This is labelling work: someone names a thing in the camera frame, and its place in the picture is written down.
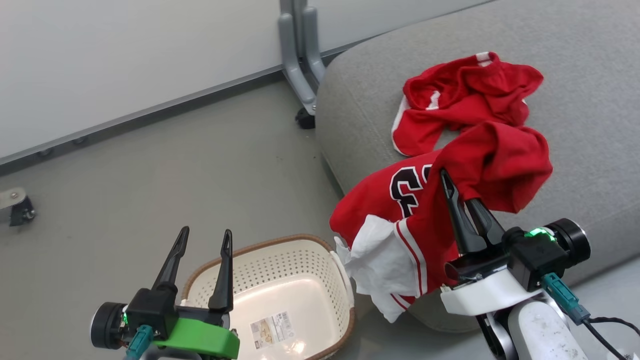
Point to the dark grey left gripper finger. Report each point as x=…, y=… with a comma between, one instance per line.
x=172, y=260
x=223, y=270

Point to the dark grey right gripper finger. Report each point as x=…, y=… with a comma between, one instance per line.
x=487, y=222
x=462, y=220

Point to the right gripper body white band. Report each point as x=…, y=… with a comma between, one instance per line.
x=535, y=260

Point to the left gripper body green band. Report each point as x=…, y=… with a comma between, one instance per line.
x=200, y=337

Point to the red jersey with number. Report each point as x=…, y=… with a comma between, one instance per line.
x=500, y=160

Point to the red shorts white stripe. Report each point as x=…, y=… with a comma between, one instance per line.
x=470, y=95

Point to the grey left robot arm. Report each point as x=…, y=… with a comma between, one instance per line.
x=170, y=355

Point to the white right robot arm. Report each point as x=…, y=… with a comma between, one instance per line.
x=540, y=330

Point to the grey sofa cushion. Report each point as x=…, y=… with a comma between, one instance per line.
x=575, y=75

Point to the paper label sticker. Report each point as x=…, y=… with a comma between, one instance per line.
x=270, y=330

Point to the cream perforated laundry basket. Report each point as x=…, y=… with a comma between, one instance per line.
x=300, y=270

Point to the caster with silver plate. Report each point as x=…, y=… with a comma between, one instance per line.
x=17, y=207

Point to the black caster wheel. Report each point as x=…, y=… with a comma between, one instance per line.
x=305, y=119

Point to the grey partition base rail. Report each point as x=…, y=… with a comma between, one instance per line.
x=150, y=117
x=390, y=32

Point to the grey partition foot bracket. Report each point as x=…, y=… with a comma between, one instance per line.
x=300, y=60

